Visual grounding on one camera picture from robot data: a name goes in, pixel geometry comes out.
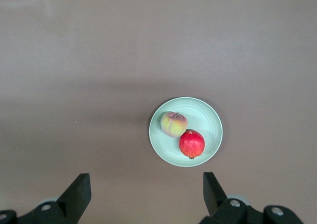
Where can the brown table cover sheet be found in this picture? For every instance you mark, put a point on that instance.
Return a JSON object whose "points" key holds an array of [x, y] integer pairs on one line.
{"points": [[74, 60]]}

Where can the pale green round plate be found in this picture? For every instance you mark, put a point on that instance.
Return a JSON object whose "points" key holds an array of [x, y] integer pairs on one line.
{"points": [[205, 115]]}

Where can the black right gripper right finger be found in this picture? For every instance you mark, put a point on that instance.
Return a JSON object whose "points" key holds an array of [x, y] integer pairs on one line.
{"points": [[223, 209]]}

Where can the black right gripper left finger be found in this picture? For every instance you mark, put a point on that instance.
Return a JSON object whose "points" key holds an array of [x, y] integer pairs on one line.
{"points": [[69, 204]]}

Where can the red pomegranate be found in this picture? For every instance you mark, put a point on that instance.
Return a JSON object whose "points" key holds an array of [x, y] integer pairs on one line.
{"points": [[192, 144]]}

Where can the yellow pink peach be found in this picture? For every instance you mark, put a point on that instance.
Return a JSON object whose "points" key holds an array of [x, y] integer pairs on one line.
{"points": [[173, 125]]}

